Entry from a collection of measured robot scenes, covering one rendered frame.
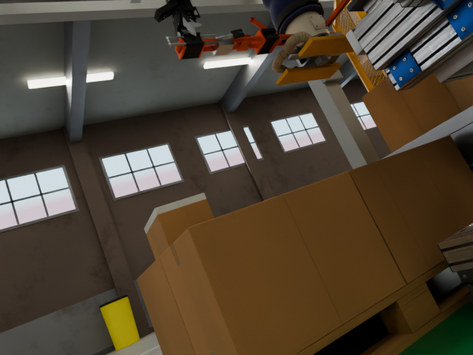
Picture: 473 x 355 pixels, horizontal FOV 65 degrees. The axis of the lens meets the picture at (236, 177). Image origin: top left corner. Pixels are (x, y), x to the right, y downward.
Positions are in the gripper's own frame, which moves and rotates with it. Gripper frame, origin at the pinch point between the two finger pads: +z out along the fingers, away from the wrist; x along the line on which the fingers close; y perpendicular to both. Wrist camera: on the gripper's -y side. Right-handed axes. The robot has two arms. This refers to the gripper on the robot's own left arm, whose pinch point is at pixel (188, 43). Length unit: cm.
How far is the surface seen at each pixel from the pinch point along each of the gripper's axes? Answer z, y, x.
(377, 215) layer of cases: 84, 31, -15
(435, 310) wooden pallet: 117, 34, -15
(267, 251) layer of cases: 80, -12, -13
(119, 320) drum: 84, 15, 508
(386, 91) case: 32, 98, 5
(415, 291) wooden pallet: 109, 30, -15
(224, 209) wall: -34, 276, 561
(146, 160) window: -175, 159, 561
